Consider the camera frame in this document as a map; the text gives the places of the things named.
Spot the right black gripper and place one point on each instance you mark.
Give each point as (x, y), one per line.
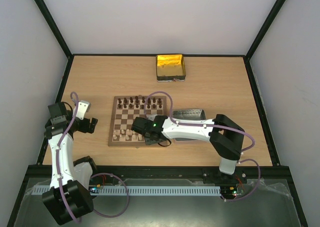
(136, 124)

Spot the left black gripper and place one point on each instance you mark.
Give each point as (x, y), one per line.
(85, 128)

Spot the wooden chess board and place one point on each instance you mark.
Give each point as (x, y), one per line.
(124, 111)

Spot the silver metal tray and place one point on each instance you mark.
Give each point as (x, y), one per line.
(194, 114)

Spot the gold tin box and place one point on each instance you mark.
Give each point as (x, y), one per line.
(170, 68)

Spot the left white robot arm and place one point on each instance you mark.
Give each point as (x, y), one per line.
(68, 197)

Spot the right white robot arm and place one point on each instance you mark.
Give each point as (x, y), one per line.
(225, 135)

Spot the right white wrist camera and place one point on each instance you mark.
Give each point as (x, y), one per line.
(151, 117)

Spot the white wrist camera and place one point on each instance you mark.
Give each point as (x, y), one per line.
(151, 117)
(83, 108)

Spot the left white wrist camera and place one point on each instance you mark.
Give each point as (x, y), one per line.
(83, 108)

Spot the white slotted cable duct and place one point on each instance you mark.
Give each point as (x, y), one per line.
(158, 191)

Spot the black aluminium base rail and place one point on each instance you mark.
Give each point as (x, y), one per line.
(209, 175)

